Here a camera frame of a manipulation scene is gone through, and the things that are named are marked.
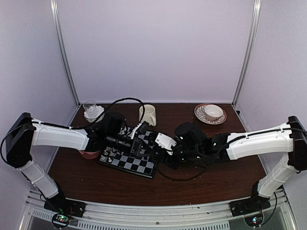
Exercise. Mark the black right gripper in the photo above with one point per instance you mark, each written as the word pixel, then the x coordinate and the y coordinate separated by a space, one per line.
pixel 173 165

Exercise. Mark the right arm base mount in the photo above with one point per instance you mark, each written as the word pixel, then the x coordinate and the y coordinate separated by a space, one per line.
pixel 251 209

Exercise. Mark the aluminium frame post right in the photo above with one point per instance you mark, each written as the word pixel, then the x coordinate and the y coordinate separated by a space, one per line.
pixel 255 19

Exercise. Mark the aluminium front rail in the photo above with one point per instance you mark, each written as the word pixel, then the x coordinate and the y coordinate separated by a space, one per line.
pixel 210 216

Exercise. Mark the black and white chessboard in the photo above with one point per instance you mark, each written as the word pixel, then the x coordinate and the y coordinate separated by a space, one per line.
pixel 122 160

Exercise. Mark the white ceramic cup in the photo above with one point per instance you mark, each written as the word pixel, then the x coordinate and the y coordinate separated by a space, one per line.
pixel 213 112

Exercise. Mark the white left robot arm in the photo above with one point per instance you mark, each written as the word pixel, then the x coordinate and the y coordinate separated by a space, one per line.
pixel 26 132

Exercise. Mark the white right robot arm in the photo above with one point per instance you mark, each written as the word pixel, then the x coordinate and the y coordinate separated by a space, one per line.
pixel 289 138

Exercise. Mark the floral patterned saucer plate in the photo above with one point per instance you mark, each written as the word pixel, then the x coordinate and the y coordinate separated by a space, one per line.
pixel 199 113

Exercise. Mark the white ribbed ceramic mug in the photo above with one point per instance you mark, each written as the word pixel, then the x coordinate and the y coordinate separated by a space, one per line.
pixel 148 113

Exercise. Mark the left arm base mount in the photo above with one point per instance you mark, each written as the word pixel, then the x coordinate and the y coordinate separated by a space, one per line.
pixel 63 217

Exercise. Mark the pink bowl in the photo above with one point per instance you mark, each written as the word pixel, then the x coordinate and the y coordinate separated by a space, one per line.
pixel 90 155

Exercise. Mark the aluminium frame post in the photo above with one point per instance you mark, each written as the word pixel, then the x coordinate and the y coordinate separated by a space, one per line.
pixel 255 19
pixel 62 49

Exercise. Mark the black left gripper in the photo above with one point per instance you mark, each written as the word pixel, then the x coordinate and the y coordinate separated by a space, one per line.
pixel 137 145

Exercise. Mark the aluminium frame post left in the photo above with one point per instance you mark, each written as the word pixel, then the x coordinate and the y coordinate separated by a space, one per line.
pixel 62 49

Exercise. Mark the clear glass cup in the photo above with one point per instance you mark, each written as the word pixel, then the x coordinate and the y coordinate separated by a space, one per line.
pixel 90 107

